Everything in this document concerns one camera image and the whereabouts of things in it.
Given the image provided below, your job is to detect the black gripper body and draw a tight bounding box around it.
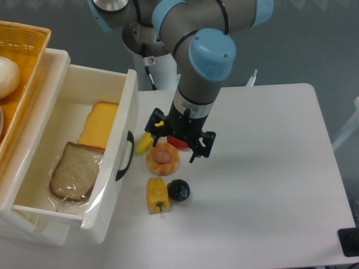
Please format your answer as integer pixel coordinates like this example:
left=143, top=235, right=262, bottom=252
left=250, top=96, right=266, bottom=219
left=145, top=108, right=216, bottom=157

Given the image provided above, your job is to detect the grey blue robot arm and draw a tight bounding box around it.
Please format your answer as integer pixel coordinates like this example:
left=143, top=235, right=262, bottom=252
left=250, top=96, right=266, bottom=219
left=88, top=1, right=274, bottom=158

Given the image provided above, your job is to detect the yellow banana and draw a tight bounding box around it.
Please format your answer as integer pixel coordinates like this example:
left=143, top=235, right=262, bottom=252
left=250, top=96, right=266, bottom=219
left=135, top=132, right=154, bottom=154

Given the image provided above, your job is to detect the red round vegetable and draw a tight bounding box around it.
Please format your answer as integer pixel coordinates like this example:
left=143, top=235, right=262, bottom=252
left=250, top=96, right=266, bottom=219
left=167, top=136, right=188, bottom=149

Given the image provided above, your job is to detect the sausage bread roll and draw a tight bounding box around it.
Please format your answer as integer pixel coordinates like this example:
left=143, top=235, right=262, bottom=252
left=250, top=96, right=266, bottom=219
left=145, top=142, right=180, bottom=176

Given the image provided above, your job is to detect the dark purple round fruit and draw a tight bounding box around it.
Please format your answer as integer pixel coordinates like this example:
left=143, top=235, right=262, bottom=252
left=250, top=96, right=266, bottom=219
left=167, top=179, right=190, bottom=202

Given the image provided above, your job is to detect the orange pound cake slice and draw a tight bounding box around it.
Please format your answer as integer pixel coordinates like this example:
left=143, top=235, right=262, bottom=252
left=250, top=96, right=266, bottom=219
left=77, top=102, right=118, bottom=150

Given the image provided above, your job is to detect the yellow bell pepper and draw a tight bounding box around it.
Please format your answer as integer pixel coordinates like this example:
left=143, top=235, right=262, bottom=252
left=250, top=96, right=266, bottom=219
left=146, top=177, right=171, bottom=214

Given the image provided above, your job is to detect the white plastic drawer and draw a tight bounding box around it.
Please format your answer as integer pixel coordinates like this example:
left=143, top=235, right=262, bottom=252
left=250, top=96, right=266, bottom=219
left=12, top=65, right=138, bottom=239

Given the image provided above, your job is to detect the wrapped brown bread slice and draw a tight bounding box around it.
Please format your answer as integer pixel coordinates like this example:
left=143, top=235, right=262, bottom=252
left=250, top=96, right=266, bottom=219
left=49, top=142, right=104, bottom=202

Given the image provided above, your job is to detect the white drawer cabinet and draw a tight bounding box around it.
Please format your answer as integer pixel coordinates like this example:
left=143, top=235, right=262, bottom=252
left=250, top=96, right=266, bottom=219
left=1, top=49, right=71, bottom=245

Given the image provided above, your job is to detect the white round bun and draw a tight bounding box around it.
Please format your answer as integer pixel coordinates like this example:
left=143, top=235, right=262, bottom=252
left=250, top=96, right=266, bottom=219
left=0, top=57, right=20, bottom=99

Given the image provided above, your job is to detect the orange woven basket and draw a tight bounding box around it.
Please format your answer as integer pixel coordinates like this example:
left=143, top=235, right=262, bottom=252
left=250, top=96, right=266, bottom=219
left=1, top=21, right=52, bottom=159

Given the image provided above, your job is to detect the black device at edge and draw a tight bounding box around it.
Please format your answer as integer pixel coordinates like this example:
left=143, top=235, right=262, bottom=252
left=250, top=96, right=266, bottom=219
left=338, top=228, right=358, bottom=257

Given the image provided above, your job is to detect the black drawer handle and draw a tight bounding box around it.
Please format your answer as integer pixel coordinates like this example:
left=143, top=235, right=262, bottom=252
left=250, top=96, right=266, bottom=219
left=115, top=130, right=135, bottom=182

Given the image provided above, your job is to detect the white cable at pedestal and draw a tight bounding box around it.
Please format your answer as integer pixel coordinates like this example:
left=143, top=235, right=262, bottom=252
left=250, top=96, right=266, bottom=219
left=141, top=43, right=158, bottom=91

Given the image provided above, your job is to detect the white frame at right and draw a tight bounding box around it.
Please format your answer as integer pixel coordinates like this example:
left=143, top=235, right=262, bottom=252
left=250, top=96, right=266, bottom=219
left=332, top=97, right=358, bottom=152

